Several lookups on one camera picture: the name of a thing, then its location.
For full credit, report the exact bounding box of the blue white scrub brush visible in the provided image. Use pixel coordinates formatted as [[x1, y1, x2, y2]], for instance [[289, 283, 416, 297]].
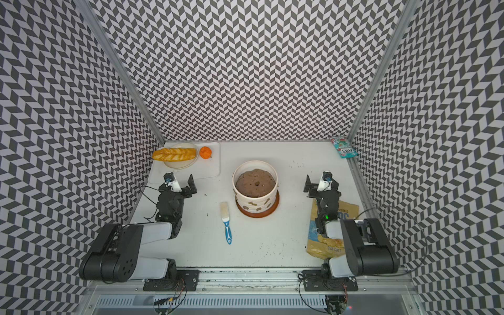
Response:
[[220, 202, 232, 245]]

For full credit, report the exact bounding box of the white ceramic pot with mud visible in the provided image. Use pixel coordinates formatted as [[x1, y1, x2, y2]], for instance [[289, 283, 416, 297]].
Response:
[[232, 160, 279, 211]]

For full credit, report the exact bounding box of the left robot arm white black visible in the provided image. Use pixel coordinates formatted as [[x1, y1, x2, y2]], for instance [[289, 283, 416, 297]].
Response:
[[79, 173, 197, 284]]

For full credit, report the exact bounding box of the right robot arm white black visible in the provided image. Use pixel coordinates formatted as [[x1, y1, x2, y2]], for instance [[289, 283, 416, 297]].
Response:
[[303, 172, 399, 278]]

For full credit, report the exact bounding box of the white cutting board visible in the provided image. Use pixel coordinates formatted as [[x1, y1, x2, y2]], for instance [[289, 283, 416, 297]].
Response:
[[149, 142, 221, 184]]

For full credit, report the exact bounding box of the white bowl plate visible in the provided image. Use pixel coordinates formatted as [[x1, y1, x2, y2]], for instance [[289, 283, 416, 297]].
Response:
[[164, 143, 199, 169]]

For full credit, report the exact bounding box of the orange toy fruit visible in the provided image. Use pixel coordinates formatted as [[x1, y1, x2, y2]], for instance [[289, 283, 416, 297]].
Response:
[[199, 146, 213, 160]]

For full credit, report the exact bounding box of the toy bread loaf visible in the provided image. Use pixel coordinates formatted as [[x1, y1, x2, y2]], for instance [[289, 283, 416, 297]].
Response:
[[152, 148, 197, 162]]

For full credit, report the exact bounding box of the yellow chips bag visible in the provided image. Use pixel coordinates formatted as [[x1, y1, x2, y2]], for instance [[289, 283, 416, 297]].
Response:
[[307, 201, 360, 259]]

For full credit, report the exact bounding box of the terracotta saucer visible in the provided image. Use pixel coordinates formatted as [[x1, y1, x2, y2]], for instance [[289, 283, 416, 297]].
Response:
[[236, 192, 280, 219]]

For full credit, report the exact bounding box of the teal snack packet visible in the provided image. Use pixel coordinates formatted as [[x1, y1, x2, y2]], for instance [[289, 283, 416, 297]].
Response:
[[330, 136, 358, 158]]

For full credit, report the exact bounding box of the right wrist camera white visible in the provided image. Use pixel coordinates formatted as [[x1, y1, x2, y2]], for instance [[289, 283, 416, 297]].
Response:
[[317, 171, 333, 192]]

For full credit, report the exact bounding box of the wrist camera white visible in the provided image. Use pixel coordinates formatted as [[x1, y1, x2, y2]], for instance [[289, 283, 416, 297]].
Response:
[[317, 171, 333, 192], [164, 172, 182, 192]]

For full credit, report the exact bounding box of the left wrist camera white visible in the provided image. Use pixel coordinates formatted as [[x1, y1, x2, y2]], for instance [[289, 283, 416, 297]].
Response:
[[164, 172, 182, 192]]

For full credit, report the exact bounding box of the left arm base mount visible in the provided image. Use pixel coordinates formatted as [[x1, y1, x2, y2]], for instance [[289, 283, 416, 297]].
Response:
[[143, 270, 200, 292]]

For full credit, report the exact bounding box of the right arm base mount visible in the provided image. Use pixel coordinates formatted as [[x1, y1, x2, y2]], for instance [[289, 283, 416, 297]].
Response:
[[298, 270, 358, 293]]

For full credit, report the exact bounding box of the aluminium front rail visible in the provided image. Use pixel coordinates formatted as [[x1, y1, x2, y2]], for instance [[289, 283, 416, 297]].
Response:
[[83, 267, 417, 297]]

